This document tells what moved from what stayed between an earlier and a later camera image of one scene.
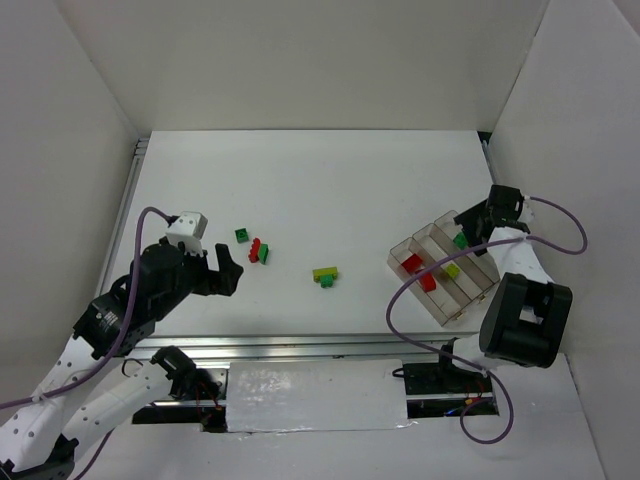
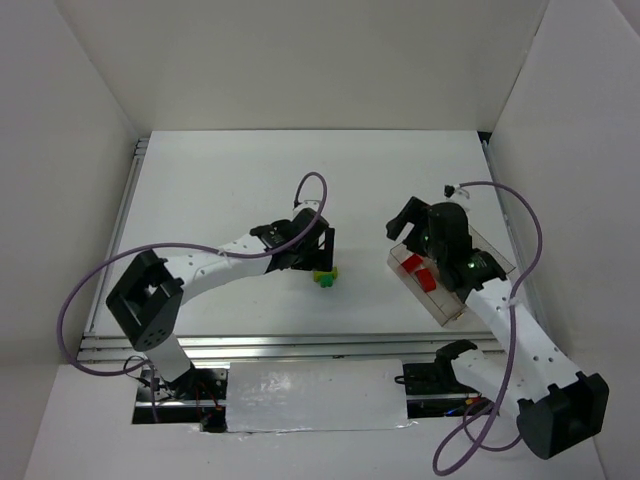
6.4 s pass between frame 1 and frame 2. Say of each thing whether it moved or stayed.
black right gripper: moved
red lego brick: stayed
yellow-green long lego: stayed
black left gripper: moved
